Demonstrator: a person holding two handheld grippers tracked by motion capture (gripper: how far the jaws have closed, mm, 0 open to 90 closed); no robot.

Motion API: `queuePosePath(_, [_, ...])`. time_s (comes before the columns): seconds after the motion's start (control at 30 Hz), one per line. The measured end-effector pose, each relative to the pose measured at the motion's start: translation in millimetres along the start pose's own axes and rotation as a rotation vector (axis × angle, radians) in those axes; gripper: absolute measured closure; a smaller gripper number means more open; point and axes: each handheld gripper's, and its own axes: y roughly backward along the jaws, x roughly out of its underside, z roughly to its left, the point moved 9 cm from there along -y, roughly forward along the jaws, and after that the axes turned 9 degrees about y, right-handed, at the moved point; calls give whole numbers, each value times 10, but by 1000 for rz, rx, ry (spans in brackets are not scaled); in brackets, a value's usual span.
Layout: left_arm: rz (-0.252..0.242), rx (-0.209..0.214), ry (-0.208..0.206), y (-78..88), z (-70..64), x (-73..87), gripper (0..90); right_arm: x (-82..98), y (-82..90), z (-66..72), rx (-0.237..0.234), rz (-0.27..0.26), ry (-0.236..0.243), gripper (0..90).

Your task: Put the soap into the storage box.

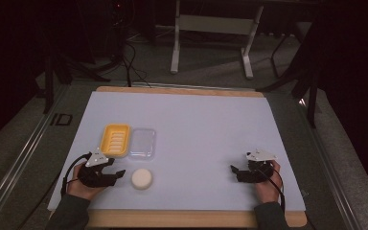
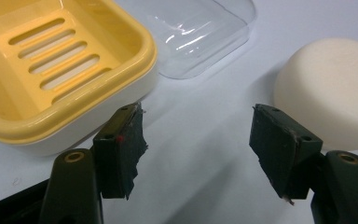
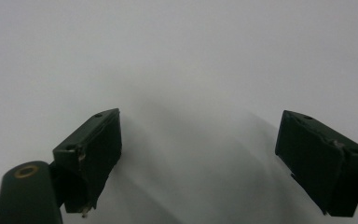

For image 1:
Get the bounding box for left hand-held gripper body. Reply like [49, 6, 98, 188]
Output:
[78, 147, 116, 188]

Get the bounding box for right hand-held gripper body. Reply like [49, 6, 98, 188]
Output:
[244, 149, 278, 184]

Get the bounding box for person's right hand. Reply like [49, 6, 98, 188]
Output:
[254, 159, 284, 204]

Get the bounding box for person's left hand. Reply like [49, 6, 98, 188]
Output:
[66, 162, 107, 201]

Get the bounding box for yellow soap dish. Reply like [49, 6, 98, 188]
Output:
[100, 123, 132, 159]

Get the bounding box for round white soap bar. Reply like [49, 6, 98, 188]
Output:
[130, 168, 154, 191]

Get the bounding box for white table sheet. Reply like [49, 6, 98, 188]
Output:
[47, 90, 308, 213]

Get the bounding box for wooden table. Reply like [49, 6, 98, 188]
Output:
[48, 85, 309, 229]

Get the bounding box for black stand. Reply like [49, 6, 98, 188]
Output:
[34, 52, 112, 115]
[256, 60, 321, 129]

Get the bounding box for white metal stand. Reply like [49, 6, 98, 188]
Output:
[170, 0, 265, 81]

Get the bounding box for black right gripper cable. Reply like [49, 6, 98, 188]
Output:
[256, 166, 288, 216]

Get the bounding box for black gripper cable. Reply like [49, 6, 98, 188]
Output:
[59, 152, 93, 197]
[256, 166, 288, 216]

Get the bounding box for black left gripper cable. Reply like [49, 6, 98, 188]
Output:
[59, 152, 93, 197]

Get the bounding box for metal floor rail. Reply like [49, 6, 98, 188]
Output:
[0, 83, 70, 230]
[295, 98, 362, 230]

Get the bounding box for black floor cables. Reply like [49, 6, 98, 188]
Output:
[120, 39, 153, 89]

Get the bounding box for thin black metal frame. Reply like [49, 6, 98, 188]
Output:
[269, 33, 290, 80]

